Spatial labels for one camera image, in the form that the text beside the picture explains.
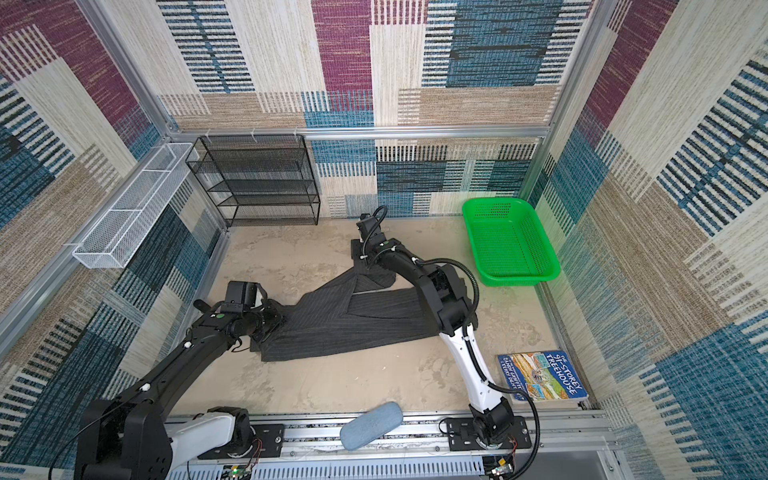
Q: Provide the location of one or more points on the white slotted cable duct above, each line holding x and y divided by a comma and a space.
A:
435, 467

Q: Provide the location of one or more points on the black wire mesh shelf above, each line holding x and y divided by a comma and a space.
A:
256, 180

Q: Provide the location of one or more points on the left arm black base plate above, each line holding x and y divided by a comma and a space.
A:
267, 442

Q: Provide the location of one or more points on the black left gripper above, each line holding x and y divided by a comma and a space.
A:
278, 316

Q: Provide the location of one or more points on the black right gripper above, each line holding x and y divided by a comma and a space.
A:
356, 248

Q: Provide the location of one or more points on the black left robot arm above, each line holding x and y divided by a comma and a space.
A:
126, 437

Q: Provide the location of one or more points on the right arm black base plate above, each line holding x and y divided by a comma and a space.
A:
462, 435

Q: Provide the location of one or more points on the dark pinstriped long sleeve shirt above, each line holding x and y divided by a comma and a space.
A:
356, 310

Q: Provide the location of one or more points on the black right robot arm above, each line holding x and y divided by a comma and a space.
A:
448, 294

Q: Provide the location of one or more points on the white wire mesh tray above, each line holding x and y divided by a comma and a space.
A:
115, 238

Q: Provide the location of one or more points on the green plastic basket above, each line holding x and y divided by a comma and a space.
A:
509, 244

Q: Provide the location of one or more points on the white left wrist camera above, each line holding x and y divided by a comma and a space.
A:
261, 295

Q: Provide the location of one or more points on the colourful treehouse book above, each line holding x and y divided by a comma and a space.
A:
546, 376

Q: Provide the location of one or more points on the blue-grey fuzzy microphone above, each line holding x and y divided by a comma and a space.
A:
370, 426

